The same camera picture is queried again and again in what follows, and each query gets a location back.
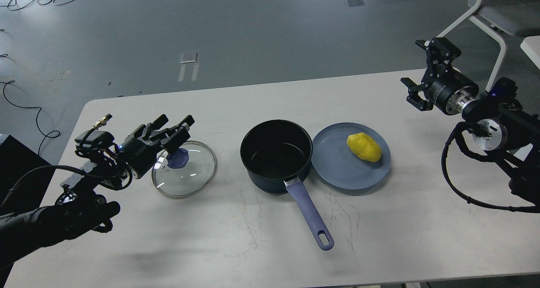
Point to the blue round plate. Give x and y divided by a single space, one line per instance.
337 166

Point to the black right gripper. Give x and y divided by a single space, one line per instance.
444 85

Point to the black box at left edge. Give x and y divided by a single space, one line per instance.
16 160

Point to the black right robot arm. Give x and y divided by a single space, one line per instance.
494 127

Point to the white table corner at right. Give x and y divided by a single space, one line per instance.
531 47

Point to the white metal chair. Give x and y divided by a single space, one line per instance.
520 18

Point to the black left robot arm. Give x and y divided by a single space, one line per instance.
79 209

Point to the glass pot lid blue knob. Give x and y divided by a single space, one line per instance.
184 172

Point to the dark blue saucepan with handle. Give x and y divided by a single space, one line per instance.
278 157

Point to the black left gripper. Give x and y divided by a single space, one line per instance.
140 155

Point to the yellow potato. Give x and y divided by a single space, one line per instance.
364 147

